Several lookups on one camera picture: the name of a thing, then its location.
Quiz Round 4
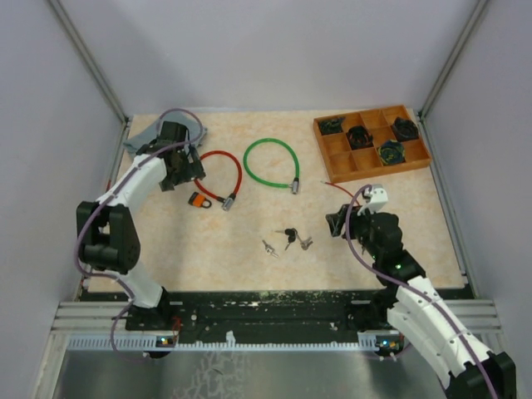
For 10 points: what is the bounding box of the grey cable duct rail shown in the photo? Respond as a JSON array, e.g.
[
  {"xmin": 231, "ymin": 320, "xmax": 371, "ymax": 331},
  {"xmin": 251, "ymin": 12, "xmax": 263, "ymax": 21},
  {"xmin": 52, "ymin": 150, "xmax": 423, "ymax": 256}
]
[{"xmin": 68, "ymin": 334, "xmax": 400, "ymax": 352}]

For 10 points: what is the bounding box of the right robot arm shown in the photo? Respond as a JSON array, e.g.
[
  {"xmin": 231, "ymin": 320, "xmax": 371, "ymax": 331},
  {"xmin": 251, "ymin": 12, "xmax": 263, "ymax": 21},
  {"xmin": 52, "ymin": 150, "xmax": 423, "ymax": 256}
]
[{"xmin": 325, "ymin": 204, "xmax": 517, "ymax": 398}]

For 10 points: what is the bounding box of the wooden compartment tray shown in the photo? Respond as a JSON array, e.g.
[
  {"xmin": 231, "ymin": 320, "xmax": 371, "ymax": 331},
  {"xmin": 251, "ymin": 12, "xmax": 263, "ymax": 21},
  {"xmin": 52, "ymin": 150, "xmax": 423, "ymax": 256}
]
[{"xmin": 313, "ymin": 105, "xmax": 431, "ymax": 183}]

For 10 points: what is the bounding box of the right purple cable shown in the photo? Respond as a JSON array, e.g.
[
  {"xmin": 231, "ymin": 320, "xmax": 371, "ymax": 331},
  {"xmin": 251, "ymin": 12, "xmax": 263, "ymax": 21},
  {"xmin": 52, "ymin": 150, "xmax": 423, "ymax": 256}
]
[{"xmin": 347, "ymin": 185, "xmax": 500, "ymax": 399}]

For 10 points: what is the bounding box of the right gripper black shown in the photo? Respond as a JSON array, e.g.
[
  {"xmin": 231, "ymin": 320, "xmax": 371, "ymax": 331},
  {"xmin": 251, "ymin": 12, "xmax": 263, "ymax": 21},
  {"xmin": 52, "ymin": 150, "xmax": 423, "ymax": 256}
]
[{"xmin": 326, "ymin": 202, "xmax": 382, "ymax": 261}]

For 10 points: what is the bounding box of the green black rolled sock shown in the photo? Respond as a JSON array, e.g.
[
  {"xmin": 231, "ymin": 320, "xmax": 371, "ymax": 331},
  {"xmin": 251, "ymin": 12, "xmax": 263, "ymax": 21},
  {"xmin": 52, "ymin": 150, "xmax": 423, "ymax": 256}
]
[{"xmin": 318, "ymin": 117, "xmax": 345, "ymax": 135}]

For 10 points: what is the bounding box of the blue grey folded cloth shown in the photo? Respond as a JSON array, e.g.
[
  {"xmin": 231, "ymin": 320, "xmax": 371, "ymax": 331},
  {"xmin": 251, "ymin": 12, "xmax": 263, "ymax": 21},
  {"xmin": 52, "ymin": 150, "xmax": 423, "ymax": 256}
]
[{"xmin": 123, "ymin": 108, "xmax": 209, "ymax": 159}]

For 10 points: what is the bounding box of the rolled dark sock in tray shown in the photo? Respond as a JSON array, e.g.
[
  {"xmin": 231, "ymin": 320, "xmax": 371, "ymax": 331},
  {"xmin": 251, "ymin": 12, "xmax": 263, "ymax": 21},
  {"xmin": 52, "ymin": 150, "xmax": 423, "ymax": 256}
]
[{"xmin": 377, "ymin": 140, "xmax": 406, "ymax": 166}]

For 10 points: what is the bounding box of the red translucent cable lock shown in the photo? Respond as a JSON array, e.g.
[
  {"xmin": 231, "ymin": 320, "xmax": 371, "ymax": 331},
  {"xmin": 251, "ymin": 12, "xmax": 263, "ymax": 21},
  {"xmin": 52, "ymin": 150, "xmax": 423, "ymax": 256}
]
[{"xmin": 194, "ymin": 150, "xmax": 243, "ymax": 212}]

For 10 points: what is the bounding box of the orange black padlock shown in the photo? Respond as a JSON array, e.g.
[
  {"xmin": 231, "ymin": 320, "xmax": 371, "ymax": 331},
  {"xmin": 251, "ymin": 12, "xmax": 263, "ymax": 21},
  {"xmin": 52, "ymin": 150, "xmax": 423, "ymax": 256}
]
[{"xmin": 188, "ymin": 191, "xmax": 212, "ymax": 209}]

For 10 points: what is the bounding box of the silver key pair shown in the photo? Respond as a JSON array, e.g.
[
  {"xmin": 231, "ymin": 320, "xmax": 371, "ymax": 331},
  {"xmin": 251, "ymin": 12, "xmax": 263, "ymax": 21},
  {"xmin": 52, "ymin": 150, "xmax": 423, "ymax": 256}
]
[{"xmin": 300, "ymin": 237, "xmax": 313, "ymax": 250}]

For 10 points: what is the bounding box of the small silver key bunch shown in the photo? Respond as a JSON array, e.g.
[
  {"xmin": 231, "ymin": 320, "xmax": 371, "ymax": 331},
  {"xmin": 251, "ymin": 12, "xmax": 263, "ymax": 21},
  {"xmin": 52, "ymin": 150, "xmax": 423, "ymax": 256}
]
[{"xmin": 262, "ymin": 239, "xmax": 278, "ymax": 258}]

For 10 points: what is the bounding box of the black orange rolled sock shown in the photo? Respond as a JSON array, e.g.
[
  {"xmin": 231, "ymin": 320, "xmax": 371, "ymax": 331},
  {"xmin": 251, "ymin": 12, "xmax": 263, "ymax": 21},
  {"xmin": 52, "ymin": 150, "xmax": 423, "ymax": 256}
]
[{"xmin": 346, "ymin": 126, "xmax": 373, "ymax": 150}]

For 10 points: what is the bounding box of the black-headed key bunch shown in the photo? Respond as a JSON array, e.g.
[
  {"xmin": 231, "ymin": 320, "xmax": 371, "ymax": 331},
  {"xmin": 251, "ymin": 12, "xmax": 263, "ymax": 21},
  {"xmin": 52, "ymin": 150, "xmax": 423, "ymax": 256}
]
[{"xmin": 276, "ymin": 228, "xmax": 300, "ymax": 250}]

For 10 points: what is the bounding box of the red cable padlock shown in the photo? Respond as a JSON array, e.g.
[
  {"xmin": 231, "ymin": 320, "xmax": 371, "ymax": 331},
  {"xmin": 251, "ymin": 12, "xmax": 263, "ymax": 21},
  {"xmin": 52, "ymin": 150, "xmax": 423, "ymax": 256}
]
[{"xmin": 320, "ymin": 180, "xmax": 354, "ymax": 197}]

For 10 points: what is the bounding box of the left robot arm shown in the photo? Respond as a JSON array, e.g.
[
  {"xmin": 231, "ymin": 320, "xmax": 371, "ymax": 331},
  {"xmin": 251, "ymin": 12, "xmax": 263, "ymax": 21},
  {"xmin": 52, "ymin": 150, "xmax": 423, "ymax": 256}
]
[{"xmin": 76, "ymin": 121, "xmax": 205, "ymax": 330}]

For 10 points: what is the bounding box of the green cable lock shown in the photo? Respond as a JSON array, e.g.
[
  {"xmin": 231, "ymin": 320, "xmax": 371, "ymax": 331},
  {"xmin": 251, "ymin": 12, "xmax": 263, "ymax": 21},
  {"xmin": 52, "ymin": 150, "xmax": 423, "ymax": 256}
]
[{"xmin": 242, "ymin": 137, "xmax": 301, "ymax": 195}]

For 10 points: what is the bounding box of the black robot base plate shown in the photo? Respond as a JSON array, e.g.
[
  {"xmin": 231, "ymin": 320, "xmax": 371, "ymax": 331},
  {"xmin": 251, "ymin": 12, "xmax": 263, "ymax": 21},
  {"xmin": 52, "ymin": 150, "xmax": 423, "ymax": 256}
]
[{"xmin": 126, "ymin": 290, "xmax": 392, "ymax": 344}]

